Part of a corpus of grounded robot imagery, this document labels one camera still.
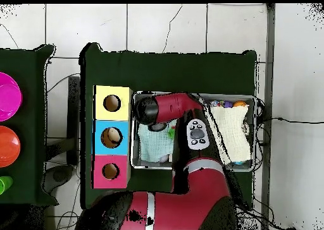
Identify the green cup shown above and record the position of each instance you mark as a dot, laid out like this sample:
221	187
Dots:
4	184

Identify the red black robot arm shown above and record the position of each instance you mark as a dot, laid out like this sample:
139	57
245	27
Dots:
202	199

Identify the pink plate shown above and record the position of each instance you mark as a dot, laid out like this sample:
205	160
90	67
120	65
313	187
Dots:
7	96

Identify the cream knitted cloth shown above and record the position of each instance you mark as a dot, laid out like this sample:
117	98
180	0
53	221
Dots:
232	134

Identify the clear mesh bin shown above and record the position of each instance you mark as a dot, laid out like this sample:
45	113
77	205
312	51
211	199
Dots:
152	166

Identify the wooden box with three holes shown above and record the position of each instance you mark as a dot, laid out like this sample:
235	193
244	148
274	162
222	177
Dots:
112	121

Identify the orange plate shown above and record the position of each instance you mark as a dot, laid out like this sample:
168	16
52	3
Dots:
7	146

